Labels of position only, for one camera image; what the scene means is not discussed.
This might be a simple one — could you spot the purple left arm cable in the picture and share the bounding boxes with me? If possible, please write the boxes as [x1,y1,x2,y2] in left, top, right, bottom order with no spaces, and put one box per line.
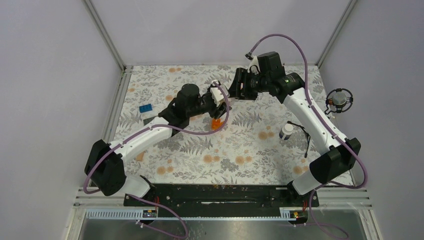
[82,82,231,239]

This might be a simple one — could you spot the floral patterned mat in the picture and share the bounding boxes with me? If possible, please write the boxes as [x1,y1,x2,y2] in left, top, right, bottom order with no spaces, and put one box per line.
[112,64,355,186]

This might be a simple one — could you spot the white blue pill bottle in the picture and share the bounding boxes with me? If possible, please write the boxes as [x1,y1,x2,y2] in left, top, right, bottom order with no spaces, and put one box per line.
[279,123,294,141]

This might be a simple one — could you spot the tan wooden block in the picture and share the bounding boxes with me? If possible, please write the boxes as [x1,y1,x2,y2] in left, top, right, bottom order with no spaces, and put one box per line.
[135,151,145,162]

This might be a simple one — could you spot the grey studded baseplate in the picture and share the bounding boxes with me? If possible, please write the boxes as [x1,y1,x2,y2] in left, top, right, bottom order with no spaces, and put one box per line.
[143,116,159,126]

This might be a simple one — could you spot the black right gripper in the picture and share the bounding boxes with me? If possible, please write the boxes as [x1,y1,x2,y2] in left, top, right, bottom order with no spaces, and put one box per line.
[227,67,270,101]

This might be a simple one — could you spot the aluminium frame rail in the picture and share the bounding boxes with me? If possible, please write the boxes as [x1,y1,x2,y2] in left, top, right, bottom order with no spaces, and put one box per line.
[73,188,372,221]

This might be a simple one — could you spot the microphone on black stand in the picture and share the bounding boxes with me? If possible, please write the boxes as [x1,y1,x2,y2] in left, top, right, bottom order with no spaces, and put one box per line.
[283,88,353,155]

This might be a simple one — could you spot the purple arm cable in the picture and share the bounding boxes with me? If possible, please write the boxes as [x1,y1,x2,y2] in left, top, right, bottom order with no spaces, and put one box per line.
[245,33,369,239]
[82,82,231,239]

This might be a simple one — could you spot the orange pill organizer box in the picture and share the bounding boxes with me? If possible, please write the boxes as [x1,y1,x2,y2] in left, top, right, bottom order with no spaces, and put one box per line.
[210,118,223,131]

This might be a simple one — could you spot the blue toy brick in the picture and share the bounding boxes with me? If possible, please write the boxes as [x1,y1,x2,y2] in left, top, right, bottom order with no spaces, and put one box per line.
[138,104,153,113]

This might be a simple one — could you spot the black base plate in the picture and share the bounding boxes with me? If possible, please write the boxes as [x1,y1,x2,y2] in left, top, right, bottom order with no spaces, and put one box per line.
[143,183,320,218]

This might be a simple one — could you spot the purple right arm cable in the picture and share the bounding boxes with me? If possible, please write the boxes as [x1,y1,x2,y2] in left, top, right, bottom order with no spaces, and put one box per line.
[245,33,369,239]

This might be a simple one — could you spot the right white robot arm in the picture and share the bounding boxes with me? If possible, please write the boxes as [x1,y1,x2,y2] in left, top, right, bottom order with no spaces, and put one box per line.
[228,51,361,206]

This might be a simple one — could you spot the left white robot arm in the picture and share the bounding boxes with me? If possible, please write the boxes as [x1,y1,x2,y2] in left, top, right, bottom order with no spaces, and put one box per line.
[83,80,230,206]

